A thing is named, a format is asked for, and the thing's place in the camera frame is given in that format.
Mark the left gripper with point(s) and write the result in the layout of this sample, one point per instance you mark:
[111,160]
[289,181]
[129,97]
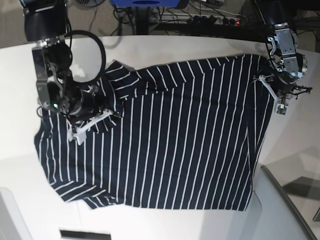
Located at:
[283,86]

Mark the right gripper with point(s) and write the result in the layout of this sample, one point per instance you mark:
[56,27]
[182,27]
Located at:
[85,104]

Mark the navy white striped t-shirt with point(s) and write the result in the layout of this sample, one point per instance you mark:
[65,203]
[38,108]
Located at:
[186,135]

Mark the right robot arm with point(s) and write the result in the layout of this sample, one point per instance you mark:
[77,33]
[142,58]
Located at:
[47,24]

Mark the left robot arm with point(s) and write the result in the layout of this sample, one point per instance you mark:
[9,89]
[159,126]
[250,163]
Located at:
[287,65]

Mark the blue plastic bin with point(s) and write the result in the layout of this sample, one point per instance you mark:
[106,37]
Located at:
[145,3]

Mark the white power strip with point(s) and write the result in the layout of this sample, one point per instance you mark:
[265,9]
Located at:
[183,18]

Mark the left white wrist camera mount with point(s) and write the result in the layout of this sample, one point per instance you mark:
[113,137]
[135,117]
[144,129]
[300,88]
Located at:
[282,99]

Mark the grey metal edge rail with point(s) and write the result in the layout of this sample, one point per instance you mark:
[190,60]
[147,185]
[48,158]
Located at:
[289,204]

